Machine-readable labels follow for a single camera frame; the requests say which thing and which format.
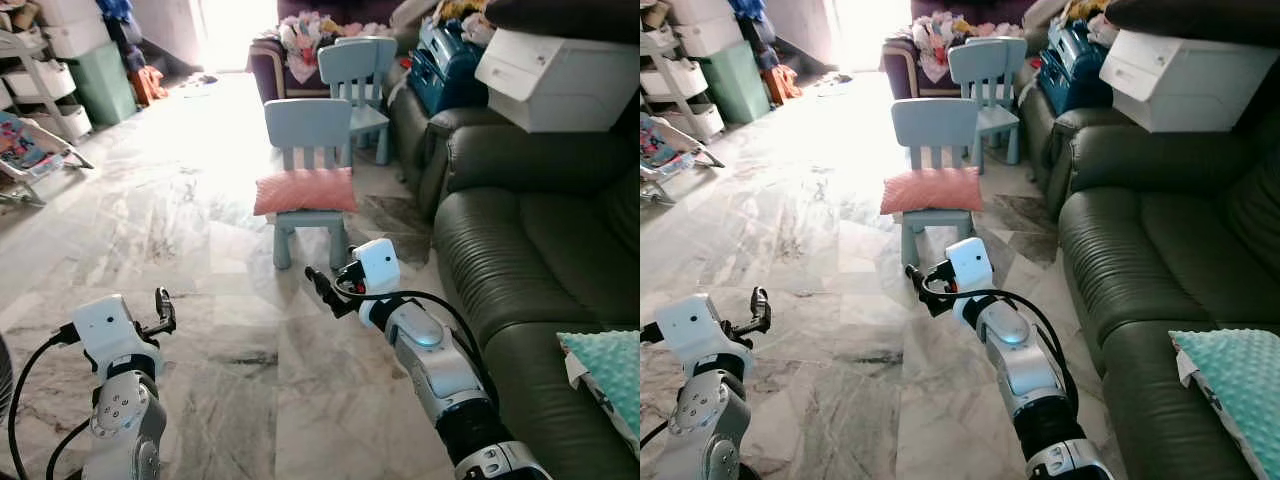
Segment pink dotted plush pillow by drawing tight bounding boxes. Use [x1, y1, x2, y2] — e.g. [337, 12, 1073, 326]
[880, 166, 985, 216]
[252, 166, 358, 217]

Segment teal dotted plush pillow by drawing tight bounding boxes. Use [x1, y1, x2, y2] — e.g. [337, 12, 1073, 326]
[557, 330, 641, 446]
[1168, 328, 1280, 480]

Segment dark green leather sofa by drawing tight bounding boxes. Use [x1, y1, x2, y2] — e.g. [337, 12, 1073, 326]
[388, 60, 641, 480]
[1018, 60, 1280, 480]

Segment light blue child chair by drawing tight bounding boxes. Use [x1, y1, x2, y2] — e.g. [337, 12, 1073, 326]
[263, 98, 354, 271]
[317, 36, 399, 166]
[890, 98, 979, 269]
[947, 36, 1028, 166]

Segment colourful baby bouncer seat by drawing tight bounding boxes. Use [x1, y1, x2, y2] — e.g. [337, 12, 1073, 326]
[640, 113, 726, 206]
[0, 110, 96, 208]

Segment purple armchair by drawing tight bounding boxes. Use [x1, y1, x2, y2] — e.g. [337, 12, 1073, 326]
[880, 0, 1031, 101]
[247, 0, 401, 101]

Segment green plastic bin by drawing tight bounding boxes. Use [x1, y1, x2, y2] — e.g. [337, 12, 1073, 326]
[62, 40, 138, 126]
[695, 40, 771, 124]

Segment orange bag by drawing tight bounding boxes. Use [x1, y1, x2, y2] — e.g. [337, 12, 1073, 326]
[762, 65, 803, 104]
[128, 65, 169, 106]

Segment blue bag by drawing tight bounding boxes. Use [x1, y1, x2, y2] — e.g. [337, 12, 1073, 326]
[408, 20, 489, 116]
[1037, 20, 1111, 116]

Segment white shelf rack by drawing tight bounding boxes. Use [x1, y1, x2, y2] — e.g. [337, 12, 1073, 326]
[0, 28, 93, 141]
[640, 25, 726, 141]

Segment heap of colourful clothes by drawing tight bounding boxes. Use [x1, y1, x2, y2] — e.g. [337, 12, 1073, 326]
[908, 12, 1021, 83]
[278, 12, 391, 83]

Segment blue hanging garment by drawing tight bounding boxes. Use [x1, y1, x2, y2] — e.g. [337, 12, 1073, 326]
[728, 0, 776, 71]
[97, 0, 146, 73]

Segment white stacked storage boxes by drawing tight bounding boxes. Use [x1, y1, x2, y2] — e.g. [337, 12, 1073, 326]
[668, 0, 739, 56]
[35, 0, 111, 59]

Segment white plastic storage box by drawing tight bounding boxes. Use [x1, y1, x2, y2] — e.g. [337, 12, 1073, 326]
[474, 28, 641, 134]
[1098, 28, 1280, 134]

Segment dark brown cushion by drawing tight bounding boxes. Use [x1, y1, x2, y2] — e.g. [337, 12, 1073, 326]
[1105, 0, 1280, 46]
[485, 0, 641, 43]

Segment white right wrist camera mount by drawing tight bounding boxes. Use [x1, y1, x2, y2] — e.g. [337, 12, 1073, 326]
[944, 237, 994, 296]
[350, 238, 402, 298]

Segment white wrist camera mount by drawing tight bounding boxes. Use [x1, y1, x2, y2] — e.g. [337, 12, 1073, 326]
[944, 237, 994, 296]
[350, 238, 402, 298]
[655, 294, 741, 373]
[70, 294, 163, 376]

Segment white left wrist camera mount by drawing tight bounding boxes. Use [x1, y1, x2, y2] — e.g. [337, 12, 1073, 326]
[70, 294, 163, 376]
[655, 294, 741, 373]

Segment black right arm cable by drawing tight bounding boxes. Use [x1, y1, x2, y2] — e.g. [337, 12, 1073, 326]
[338, 262, 501, 401]
[925, 260, 1081, 401]

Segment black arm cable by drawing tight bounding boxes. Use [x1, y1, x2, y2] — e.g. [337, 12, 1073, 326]
[5, 328, 83, 480]
[925, 260, 1081, 401]
[338, 262, 501, 401]

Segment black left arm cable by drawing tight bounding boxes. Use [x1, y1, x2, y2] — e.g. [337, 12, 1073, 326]
[5, 328, 83, 480]

